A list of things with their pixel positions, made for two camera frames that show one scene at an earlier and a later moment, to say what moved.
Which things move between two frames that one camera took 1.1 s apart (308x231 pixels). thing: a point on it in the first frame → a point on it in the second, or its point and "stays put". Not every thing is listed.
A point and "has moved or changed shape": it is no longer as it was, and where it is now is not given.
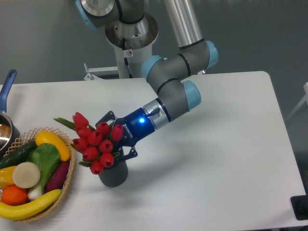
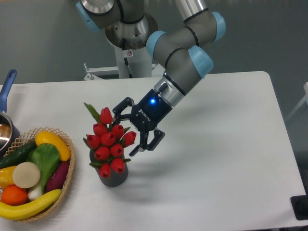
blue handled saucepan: (8, 134) stays put
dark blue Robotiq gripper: (135, 125) → (149, 111)
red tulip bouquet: (95, 144) has moved or changed shape
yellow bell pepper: (47, 137) stays put
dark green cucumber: (18, 156) stays put
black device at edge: (300, 204) stays put
